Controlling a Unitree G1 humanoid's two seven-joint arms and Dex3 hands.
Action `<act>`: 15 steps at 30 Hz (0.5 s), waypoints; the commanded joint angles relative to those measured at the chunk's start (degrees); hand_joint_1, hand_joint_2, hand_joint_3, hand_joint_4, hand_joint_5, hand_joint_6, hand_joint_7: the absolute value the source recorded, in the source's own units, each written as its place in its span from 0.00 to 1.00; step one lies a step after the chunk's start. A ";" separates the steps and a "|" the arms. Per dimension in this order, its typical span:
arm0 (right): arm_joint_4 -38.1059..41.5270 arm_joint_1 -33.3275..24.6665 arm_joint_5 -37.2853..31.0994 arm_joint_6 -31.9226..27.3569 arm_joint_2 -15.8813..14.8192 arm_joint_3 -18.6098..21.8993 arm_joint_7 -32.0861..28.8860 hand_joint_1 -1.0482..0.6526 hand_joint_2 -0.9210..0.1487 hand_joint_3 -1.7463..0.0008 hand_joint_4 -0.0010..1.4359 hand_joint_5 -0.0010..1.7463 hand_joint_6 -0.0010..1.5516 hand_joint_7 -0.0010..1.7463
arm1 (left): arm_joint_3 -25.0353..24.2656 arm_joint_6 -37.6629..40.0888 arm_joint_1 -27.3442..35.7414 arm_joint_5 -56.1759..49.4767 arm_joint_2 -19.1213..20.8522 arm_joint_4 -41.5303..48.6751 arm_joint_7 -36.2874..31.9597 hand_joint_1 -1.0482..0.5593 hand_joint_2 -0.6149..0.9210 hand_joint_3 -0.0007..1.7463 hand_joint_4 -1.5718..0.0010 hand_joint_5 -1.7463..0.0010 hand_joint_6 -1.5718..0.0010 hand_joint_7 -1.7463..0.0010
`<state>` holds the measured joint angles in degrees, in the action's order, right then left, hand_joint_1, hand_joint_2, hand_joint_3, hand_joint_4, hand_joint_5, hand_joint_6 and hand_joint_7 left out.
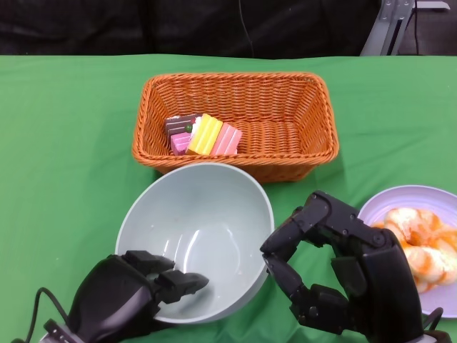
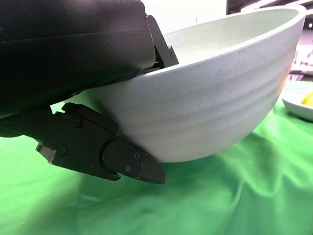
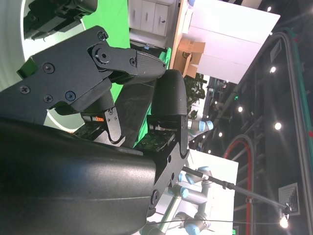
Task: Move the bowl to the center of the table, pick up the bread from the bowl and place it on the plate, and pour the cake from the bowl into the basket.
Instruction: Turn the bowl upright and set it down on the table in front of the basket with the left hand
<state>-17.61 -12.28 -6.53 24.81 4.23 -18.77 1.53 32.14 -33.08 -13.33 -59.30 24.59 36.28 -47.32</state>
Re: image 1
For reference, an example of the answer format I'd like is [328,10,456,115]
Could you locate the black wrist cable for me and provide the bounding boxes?
[26,287,71,340]
[423,307,444,332]

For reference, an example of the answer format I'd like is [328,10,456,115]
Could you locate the magenta layer cake slice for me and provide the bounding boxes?
[170,131,193,156]

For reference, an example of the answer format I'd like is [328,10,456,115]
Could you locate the orange striped bread ring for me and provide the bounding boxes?
[373,208,457,251]
[403,246,457,294]

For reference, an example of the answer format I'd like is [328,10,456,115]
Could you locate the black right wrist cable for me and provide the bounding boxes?
[423,307,444,332]

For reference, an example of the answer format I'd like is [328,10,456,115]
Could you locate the orange wicker basket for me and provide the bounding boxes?
[131,72,340,184]

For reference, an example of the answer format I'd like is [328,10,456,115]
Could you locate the pale lilac plate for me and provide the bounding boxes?
[356,184,457,316]

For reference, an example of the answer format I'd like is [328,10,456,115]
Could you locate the chocolate layer cake slice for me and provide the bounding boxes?
[164,113,205,142]

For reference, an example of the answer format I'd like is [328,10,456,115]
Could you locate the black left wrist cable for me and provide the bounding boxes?
[26,287,71,340]

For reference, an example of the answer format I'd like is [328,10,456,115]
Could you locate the green tablecloth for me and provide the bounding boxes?
[0,53,457,343]

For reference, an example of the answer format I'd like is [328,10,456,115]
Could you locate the grey round bowl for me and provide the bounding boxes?
[114,162,276,325]

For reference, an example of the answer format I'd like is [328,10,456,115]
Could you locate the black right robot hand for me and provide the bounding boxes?
[260,191,424,343]

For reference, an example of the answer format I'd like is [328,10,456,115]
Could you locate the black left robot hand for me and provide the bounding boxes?
[67,249,210,339]

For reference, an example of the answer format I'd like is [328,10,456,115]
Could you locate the black cloth backdrop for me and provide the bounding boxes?
[0,0,382,59]

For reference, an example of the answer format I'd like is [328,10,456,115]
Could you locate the grey metal stand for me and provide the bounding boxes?
[360,0,453,56]

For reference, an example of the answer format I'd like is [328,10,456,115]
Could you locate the pink and yellow cake slice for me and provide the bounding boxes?
[185,113,243,157]

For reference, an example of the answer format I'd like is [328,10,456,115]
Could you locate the black cable by stand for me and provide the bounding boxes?
[413,6,421,55]

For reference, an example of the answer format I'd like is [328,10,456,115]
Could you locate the thin black hanging cable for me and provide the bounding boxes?
[238,0,256,58]

